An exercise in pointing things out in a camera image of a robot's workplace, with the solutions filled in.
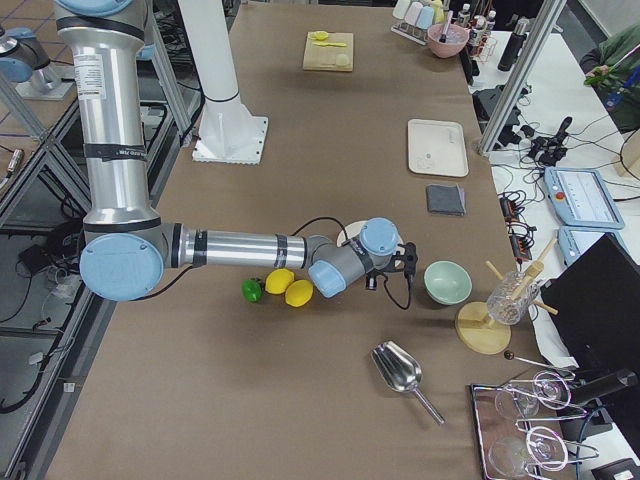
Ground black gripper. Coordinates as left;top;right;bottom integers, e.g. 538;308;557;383
367;242;418;290

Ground white bun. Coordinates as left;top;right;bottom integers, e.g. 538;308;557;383
335;53;350;68

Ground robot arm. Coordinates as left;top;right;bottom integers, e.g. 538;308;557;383
55;1;417;301

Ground cream rectangular tray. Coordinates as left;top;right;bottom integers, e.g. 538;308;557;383
407;119;469;178

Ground metal glass rack tray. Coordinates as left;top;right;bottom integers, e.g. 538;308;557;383
469;370;599;479

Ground mint green bowl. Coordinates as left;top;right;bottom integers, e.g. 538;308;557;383
424;261;472;305

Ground white round plate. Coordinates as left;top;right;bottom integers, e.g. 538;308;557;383
336;220;371;247

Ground grey folded cloth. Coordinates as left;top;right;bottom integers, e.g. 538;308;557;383
426;184;466;216

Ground wooden glass stand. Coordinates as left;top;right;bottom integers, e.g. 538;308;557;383
455;238;558;355

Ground crystal glass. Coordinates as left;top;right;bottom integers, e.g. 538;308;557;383
487;271;540;326

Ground metal ice scoop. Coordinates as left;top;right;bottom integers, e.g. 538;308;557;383
371;340;445;425

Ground yellow lemon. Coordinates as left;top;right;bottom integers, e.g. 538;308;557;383
265;268;295;295
285;279;314;308

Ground green lime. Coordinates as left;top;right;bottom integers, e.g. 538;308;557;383
241;278;265;303

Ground teach pendant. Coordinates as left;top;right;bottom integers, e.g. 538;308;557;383
557;226;606;266
543;167;625;230

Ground black monitor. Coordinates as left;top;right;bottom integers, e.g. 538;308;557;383
541;233;639;373

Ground wooden cutting board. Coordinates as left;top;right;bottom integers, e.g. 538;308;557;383
302;32;354;72

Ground pink bowl with ice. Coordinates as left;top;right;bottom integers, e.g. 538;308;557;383
427;24;470;58

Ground black bottle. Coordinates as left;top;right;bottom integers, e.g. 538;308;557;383
497;18;529;72

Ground yellow plastic knife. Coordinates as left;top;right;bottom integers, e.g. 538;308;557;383
311;40;348;48

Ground lemon slices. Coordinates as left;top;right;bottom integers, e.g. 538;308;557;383
308;30;329;41

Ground blue plastic cup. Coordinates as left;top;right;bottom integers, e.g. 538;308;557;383
416;5;435;30

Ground yellow plastic cup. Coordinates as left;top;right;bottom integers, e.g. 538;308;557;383
430;0;445;23

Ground metal muddler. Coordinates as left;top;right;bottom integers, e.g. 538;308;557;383
439;10;453;43

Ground pink plastic cup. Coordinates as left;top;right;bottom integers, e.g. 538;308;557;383
404;1;423;26

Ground white plastic cup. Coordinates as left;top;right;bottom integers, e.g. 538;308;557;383
392;0;411;21

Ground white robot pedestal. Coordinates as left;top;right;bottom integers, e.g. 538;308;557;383
179;0;268;165

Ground white wire cup rack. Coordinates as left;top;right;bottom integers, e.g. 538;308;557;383
391;21;427;46

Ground aluminium frame post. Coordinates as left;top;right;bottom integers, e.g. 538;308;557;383
477;0;566;156

